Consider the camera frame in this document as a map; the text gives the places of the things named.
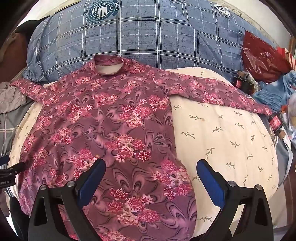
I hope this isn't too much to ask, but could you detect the blue denim garment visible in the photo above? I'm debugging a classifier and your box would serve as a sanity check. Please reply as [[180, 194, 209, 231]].
[[253, 71, 296, 114]]

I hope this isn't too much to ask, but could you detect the black and red box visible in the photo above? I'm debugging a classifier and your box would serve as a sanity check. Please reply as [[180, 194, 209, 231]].
[[232, 72, 255, 93], [268, 111, 285, 138]]

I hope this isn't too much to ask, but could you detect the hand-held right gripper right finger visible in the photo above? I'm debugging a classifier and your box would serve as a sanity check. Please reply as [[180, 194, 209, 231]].
[[196, 159, 274, 241]]

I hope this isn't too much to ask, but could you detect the cream leaf-print blanket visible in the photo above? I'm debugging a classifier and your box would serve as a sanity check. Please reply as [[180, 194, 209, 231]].
[[7, 67, 280, 241]]

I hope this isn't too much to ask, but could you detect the brown headboard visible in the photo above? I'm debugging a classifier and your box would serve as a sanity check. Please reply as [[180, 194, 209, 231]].
[[0, 20, 49, 81]]

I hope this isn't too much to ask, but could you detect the red plastic bag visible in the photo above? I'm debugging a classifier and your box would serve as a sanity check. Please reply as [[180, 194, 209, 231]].
[[242, 30, 292, 81]]

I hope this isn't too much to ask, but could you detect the wrinkled grey cloth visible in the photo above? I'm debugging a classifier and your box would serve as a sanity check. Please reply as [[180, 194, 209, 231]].
[[0, 81, 30, 114]]

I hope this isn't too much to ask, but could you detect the grey plaid cloth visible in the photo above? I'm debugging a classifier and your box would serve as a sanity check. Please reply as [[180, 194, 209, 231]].
[[0, 102, 35, 163]]

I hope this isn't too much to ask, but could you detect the blue plaid pillow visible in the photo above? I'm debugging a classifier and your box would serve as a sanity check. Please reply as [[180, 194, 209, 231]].
[[23, 0, 278, 82]]

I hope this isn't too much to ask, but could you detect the pink floral shirt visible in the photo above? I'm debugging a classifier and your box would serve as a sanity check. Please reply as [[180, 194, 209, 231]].
[[10, 55, 273, 241]]

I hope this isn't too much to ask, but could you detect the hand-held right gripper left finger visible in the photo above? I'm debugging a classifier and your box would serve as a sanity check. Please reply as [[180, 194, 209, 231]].
[[28, 158, 107, 241]]

